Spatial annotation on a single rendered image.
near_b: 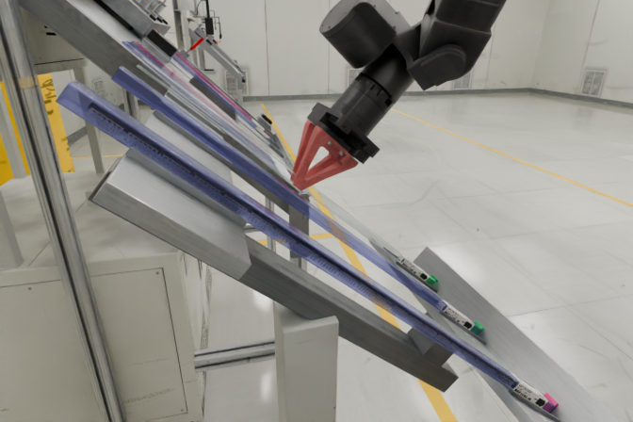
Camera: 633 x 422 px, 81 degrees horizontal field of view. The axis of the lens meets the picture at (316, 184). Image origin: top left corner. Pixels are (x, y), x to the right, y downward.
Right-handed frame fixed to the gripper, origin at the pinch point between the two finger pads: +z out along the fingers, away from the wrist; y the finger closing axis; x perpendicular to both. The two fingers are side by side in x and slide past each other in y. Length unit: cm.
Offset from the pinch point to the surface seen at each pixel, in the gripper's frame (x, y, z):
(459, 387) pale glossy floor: 108, -33, 26
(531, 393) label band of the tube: 23.6, 22.9, 0.0
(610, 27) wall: 489, -503, -503
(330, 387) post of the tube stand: 13.1, 13.7, 14.7
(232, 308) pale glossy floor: 56, -94, 73
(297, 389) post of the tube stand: 9.7, 13.7, 16.5
